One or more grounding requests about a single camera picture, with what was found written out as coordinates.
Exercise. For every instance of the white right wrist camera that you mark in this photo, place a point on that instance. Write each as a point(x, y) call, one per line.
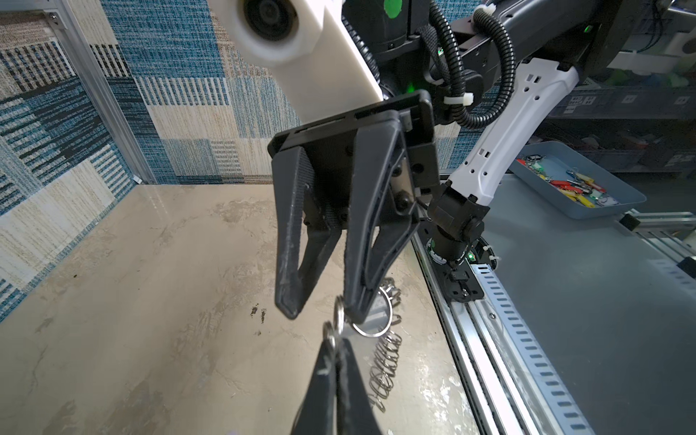
point(307, 49)

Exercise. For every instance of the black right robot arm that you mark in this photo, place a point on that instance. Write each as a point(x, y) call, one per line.
point(497, 75)

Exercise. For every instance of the blue tray with keys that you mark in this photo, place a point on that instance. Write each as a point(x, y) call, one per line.
point(572, 183)

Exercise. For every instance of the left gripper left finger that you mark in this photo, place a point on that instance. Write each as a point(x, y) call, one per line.
point(316, 414)

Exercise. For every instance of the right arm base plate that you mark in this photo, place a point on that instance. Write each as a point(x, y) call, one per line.
point(456, 280)

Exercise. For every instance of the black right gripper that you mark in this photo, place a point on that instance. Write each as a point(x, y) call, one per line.
point(359, 170)

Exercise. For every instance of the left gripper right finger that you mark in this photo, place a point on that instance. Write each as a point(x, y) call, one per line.
point(354, 413)

